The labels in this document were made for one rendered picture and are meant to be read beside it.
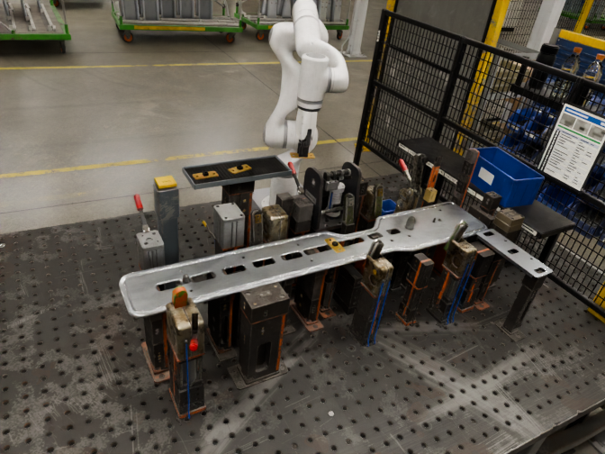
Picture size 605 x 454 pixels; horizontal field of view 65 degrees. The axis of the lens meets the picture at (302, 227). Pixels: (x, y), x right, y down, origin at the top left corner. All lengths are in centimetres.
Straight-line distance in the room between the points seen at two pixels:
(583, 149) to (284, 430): 153
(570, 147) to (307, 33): 115
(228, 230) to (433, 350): 85
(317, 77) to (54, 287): 121
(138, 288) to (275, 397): 53
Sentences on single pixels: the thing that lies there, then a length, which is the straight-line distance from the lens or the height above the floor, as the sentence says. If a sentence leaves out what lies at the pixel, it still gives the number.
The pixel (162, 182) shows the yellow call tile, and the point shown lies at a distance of 165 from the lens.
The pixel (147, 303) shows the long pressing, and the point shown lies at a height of 100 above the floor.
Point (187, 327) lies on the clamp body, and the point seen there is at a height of 106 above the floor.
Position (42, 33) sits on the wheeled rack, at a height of 27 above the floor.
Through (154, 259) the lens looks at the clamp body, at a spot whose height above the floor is 101.
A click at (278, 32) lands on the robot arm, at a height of 157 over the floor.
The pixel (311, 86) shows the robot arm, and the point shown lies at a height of 151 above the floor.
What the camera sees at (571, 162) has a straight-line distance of 222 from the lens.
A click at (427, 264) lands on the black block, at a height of 99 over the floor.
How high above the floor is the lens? 195
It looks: 33 degrees down
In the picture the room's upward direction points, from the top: 8 degrees clockwise
